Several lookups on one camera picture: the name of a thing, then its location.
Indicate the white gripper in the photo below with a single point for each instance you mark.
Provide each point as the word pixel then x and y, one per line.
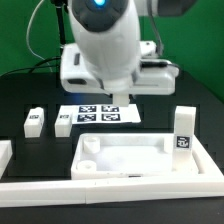
pixel 153 76

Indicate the white desk top tray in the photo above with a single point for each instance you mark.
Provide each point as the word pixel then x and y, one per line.
pixel 124 155

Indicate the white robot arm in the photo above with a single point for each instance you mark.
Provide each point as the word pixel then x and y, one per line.
pixel 108 56

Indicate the white marker sheet with tags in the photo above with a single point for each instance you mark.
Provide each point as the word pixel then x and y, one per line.
pixel 98 113

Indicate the white L-shaped fence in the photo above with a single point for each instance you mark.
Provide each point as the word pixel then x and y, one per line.
pixel 209 182

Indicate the white block left edge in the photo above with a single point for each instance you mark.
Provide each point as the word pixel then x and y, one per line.
pixel 5 155

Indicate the black camera stand pole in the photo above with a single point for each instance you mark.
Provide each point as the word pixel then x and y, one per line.
pixel 60 7

